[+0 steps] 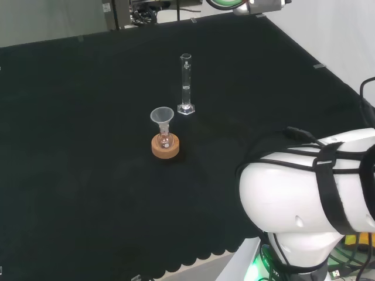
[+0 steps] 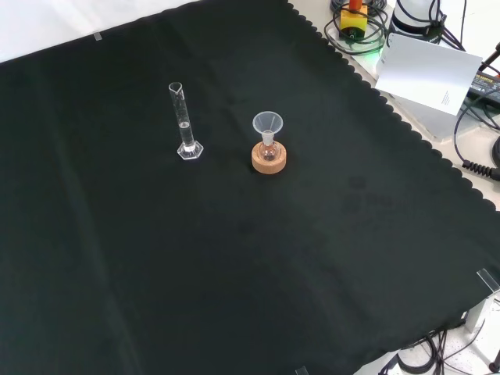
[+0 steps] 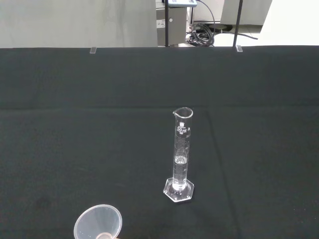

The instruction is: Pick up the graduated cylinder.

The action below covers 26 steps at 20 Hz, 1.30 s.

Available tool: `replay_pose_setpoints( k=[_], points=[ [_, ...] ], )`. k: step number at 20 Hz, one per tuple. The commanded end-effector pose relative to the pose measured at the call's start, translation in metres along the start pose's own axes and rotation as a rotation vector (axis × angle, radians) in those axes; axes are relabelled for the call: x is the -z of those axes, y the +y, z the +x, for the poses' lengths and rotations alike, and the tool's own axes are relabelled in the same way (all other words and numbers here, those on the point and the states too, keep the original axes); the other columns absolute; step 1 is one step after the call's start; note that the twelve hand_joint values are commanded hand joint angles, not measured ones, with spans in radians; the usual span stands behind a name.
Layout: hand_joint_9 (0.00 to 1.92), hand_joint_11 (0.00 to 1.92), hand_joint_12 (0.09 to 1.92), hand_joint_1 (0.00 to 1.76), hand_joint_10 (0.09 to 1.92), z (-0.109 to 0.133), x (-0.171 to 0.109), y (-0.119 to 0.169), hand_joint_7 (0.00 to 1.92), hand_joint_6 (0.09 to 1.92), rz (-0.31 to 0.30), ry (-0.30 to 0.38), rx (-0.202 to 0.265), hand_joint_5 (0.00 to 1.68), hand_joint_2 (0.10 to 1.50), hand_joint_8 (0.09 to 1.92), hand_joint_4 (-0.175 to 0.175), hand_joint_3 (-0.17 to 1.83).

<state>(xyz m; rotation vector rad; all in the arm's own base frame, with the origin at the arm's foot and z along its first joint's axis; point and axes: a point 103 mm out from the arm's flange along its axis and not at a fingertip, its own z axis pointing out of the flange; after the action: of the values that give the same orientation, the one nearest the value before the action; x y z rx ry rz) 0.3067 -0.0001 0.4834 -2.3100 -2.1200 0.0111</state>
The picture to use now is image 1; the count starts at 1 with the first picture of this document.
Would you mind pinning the small round-bottom glass flask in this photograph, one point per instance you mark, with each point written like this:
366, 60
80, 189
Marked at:
164, 141

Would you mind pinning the black bench cloth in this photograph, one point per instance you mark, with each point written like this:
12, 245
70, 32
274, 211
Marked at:
88, 146

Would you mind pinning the clear glass graduated cylinder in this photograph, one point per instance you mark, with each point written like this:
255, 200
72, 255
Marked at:
185, 87

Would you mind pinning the grey metal cabinet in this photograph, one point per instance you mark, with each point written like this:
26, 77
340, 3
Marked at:
115, 14

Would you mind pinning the clear plastic funnel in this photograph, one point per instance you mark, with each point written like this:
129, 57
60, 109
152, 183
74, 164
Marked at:
161, 115

